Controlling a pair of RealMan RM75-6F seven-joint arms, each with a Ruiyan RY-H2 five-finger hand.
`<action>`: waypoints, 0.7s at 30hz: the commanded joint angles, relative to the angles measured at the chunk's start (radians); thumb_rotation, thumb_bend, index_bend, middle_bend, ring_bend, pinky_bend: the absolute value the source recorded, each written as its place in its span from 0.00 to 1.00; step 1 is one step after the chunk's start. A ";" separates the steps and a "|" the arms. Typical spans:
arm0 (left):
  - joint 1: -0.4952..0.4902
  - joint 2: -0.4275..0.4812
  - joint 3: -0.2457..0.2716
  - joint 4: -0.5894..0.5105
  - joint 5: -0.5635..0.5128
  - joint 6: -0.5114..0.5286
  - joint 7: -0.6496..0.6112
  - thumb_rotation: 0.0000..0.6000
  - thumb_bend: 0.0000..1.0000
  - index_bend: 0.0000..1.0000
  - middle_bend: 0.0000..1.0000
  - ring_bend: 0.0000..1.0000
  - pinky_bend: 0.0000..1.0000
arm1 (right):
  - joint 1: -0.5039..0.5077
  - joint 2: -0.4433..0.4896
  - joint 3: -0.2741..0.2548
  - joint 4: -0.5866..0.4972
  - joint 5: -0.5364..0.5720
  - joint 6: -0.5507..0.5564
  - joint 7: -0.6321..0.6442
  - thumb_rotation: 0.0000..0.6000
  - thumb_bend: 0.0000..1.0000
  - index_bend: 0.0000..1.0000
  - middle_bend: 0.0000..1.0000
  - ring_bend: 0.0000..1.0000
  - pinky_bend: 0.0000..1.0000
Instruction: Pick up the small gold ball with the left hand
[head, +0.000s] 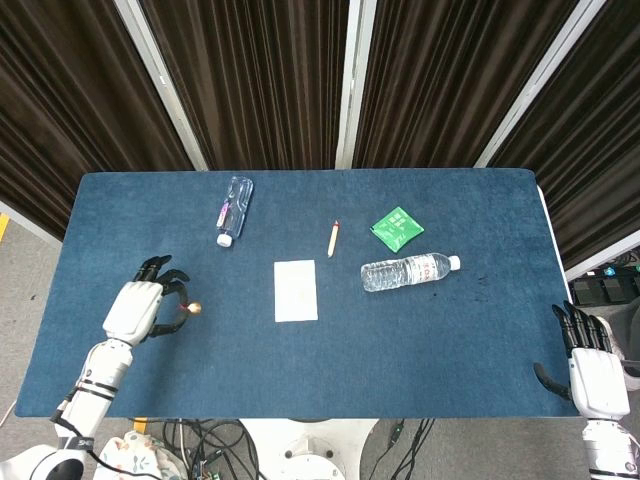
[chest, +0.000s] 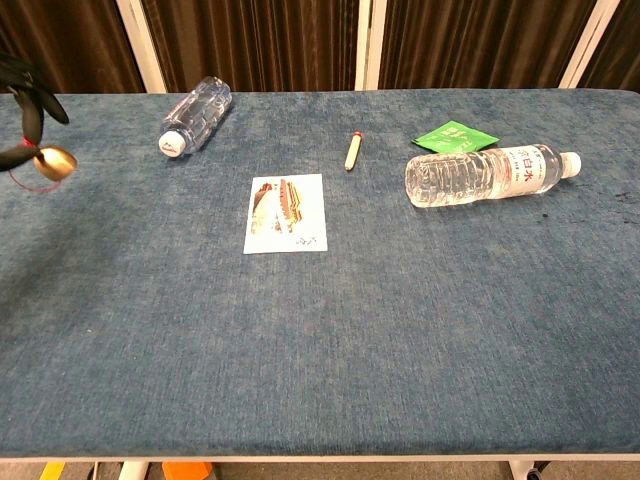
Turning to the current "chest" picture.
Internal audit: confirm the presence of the white frame post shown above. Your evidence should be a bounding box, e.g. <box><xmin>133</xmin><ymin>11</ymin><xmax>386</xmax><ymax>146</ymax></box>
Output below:
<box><xmin>558</xmin><ymin>0</ymin><xmax>622</xmax><ymax>90</ymax></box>
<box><xmin>115</xmin><ymin>0</ymin><xmax>168</xmax><ymax>94</ymax></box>
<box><xmin>353</xmin><ymin>0</ymin><xmax>388</xmax><ymax>92</ymax></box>

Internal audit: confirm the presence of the golden bell with red string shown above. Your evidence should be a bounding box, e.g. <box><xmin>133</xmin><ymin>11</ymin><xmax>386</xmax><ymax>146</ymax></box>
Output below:
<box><xmin>7</xmin><ymin>134</ymin><xmax>79</xmax><ymax>192</ymax></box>

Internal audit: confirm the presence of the clear water bottle white label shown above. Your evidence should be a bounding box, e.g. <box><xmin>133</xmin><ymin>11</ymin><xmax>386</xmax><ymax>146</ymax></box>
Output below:
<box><xmin>404</xmin><ymin>145</ymin><xmax>583</xmax><ymax>210</ymax></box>

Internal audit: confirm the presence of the cream pencil with red cap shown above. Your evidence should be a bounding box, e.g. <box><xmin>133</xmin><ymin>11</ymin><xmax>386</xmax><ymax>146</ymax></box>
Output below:
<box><xmin>344</xmin><ymin>131</ymin><xmax>364</xmax><ymax>172</ymax></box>

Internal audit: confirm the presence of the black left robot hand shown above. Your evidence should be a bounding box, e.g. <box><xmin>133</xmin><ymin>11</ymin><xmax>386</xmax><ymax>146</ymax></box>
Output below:
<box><xmin>0</xmin><ymin>51</ymin><xmax>71</xmax><ymax>174</ymax></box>

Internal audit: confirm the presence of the dark brown curtain panel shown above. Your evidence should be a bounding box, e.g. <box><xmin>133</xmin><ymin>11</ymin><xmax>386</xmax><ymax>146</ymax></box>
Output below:
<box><xmin>378</xmin><ymin>0</ymin><xmax>599</xmax><ymax>91</ymax></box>
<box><xmin>141</xmin><ymin>0</ymin><xmax>362</xmax><ymax>94</ymax></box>
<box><xmin>578</xmin><ymin>0</ymin><xmax>640</xmax><ymax>92</ymax></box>
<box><xmin>0</xmin><ymin>0</ymin><xmax>147</xmax><ymax>95</ymax></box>

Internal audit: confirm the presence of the blue table cloth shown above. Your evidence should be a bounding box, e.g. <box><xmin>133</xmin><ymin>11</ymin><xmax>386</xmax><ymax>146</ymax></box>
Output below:
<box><xmin>0</xmin><ymin>88</ymin><xmax>640</xmax><ymax>459</ymax></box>

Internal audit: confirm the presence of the orange box under table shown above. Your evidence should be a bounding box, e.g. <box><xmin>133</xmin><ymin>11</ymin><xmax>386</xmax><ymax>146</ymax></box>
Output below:
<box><xmin>161</xmin><ymin>461</ymin><xmax>214</xmax><ymax>480</ymax></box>

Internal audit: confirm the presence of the clear unlabelled water bottle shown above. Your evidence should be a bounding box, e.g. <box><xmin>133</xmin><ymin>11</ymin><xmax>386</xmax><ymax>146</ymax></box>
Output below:
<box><xmin>158</xmin><ymin>75</ymin><xmax>234</xmax><ymax>159</ymax></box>

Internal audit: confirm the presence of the green foil packet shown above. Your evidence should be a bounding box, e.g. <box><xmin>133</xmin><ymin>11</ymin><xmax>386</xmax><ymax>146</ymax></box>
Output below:
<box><xmin>410</xmin><ymin>120</ymin><xmax>501</xmax><ymax>153</ymax></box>

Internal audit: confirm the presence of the postcard with building picture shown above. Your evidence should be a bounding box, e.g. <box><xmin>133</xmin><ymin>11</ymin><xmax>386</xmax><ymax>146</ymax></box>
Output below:
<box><xmin>243</xmin><ymin>173</ymin><xmax>329</xmax><ymax>256</ymax></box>

